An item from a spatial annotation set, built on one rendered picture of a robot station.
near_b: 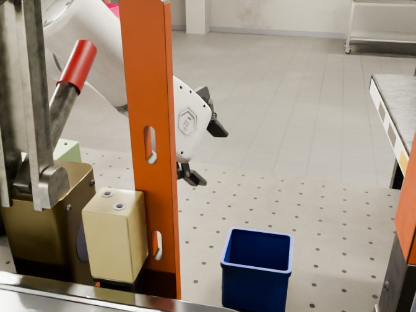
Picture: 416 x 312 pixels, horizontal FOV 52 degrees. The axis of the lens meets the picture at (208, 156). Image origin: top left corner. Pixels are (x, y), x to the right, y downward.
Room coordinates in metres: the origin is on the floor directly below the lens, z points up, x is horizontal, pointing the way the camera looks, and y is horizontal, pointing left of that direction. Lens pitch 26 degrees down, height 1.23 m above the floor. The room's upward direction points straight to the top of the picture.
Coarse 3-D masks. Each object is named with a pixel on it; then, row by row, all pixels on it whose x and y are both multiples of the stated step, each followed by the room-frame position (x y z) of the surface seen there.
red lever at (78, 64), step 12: (72, 48) 0.40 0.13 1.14; (84, 48) 0.40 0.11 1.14; (96, 48) 0.41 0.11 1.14; (72, 60) 0.38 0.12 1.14; (84, 60) 0.39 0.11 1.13; (72, 72) 0.37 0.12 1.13; (84, 72) 0.38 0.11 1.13; (60, 84) 0.37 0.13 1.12; (72, 84) 0.36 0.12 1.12; (60, 96) 0.35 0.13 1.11; (72, 96) 0.36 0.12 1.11; (60, 108) 0.34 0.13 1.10; (60, 120) 0.34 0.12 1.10; (60, 132) 0.33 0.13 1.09; (24, 168) 0.29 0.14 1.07; (12, 180) 0.29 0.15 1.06; (24, 180) 0.28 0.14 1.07; (24, 192) 0.29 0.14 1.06
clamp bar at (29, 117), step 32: (0, 0) 0.29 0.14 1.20; (32, 0) 0.31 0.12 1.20; (0, 32) 0.31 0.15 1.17; (32, 32) 0.30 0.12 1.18; (0, 64) 0.30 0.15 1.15; (32, 64) 0.30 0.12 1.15; (0, 96) 0.30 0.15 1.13; (32, 96) 0.29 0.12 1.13; (0, 128) 0.29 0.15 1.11; (32, 128) 0.28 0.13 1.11; (0, 160) 0.29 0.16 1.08; (32, 160) 0.28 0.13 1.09; (0, 192) 0.28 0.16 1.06; (32, 192) 0.28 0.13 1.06
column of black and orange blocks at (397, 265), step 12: (408, 168) 0.27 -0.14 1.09; (408, 180) 0.26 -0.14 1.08; (408, 192) 0.26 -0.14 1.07; (408, 204) 0.25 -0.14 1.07; (396, 216) 0.27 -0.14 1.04; (408, 216) 0.25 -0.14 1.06; (396, 228) 0.26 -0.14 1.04; (408, 228) 0.24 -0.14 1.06; (396, 240) 0.26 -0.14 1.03; (408, 240) 0.23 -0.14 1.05; (396, 252) 0.26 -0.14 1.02; (408, 252) 0.23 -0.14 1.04; (396, 264) 0.25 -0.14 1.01; (408, 264) 0.23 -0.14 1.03; (396, 276) 0.24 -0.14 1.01; (408, 276) 0.23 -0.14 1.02; (384, 288) 0.25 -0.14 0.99; (396, 288) 0.24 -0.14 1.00; (408, 288) 0.23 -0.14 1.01; (384, 300) 0.26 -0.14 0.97; (396, 300) 0.23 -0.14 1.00; (408, 300) 0.23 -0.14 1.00
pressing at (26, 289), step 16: (0, 272) 0.25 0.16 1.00; (0, 288) 0.24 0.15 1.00; (16, 288) 0.24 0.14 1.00; (32, 288) 0.24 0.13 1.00; (48, 288) 0.24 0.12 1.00; (64, 288) 0.24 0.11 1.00; (80, 288) 0.24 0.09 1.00; (96, 288) 0.24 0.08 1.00; (112, 288) 0.24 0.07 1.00; (0, 304) 0.23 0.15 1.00; (16, 304) 0.23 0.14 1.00; (32, 304) 0.23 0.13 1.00; (48, 304) 0.23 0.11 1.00; (64, 304) 0.23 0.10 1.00; (80, 304) 0.23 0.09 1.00; (96, 304) 0.22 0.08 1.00; (112, 304) 0.22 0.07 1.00; (128, 304) 0.22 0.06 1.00; (144, 304) 0.22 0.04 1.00; (160, 304) 0.22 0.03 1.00; (176, 304) 0.22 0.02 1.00; (192, 304) 0.22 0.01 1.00
